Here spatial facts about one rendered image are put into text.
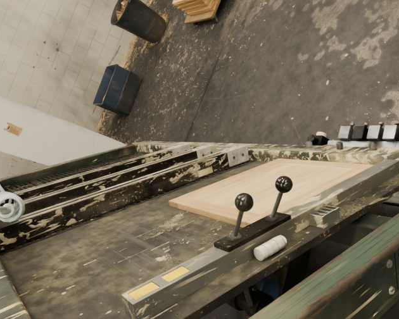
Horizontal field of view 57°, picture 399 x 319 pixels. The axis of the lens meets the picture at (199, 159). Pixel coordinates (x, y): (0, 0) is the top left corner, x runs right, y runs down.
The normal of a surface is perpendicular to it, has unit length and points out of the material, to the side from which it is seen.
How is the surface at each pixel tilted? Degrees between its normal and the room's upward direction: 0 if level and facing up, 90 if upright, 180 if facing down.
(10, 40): 90
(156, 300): 90
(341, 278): 57
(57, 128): 90
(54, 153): 90
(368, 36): 0
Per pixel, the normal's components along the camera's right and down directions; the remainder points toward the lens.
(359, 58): -0.76, -0.31
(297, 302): -0.18, -0.97
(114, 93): 0.58, 0.11
